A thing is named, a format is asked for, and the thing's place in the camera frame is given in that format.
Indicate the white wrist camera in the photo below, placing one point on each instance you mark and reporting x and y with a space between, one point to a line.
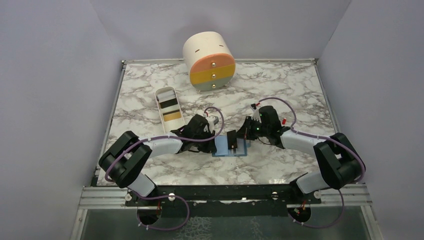
212 121
256 116

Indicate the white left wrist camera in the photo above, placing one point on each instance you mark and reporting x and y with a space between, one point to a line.
212 121

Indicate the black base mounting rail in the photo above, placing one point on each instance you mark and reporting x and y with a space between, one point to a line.
222 200

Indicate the gold card in tray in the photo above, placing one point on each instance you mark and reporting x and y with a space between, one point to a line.
172 115

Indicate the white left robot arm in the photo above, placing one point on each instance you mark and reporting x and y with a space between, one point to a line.
124 160

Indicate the long white card tray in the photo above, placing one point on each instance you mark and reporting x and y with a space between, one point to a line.
169 106

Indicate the round three-drawer mini cabinet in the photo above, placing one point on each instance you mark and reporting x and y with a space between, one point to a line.
210 63

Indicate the black credit card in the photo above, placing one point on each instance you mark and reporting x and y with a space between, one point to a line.
232 140

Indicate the silver magnetic stripe card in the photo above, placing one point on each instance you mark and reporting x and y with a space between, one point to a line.
241 149

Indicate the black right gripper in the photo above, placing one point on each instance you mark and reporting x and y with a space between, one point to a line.
244 131

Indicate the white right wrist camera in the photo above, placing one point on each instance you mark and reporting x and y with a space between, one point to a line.
256 116

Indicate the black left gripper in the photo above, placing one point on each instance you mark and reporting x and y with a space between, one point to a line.
209 148

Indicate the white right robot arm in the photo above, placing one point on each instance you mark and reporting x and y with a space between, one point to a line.
338 162

